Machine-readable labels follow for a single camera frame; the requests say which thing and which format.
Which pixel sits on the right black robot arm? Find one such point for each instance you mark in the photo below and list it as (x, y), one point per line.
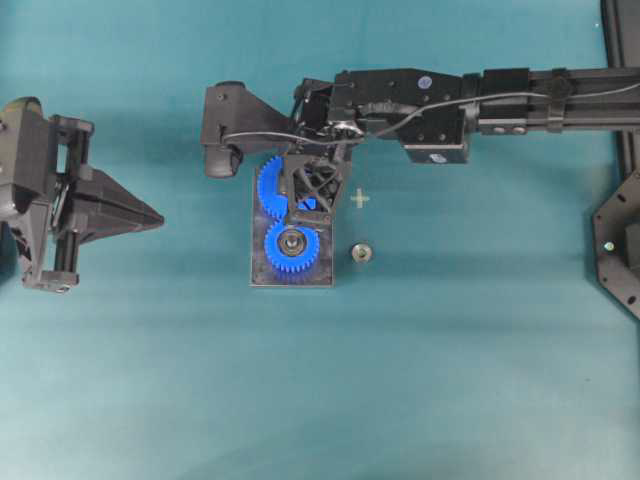
(433, 116)

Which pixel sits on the near threaded steel shaft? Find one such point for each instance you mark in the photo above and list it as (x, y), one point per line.
(292, 243)

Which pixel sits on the blue plastic gear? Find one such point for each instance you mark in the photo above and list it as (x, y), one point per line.
(291, 262)
(273, 202)

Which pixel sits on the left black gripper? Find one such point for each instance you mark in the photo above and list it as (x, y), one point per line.
(41, 158)

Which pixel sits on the near blue plastic gear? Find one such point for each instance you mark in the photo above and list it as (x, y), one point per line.
(291, 262)

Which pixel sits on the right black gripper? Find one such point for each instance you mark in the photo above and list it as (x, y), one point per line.
(315, 167)

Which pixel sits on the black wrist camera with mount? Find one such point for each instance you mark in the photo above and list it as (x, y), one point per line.
(236, 123)

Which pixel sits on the black aluminium frame rail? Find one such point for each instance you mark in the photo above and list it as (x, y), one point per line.
(621, 22)

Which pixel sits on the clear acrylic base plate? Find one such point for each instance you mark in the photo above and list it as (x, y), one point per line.
(263, 274)

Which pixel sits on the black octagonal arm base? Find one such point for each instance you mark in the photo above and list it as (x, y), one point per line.
(615, 233)

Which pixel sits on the far blue plastic gear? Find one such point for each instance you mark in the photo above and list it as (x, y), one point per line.
(273, 202)

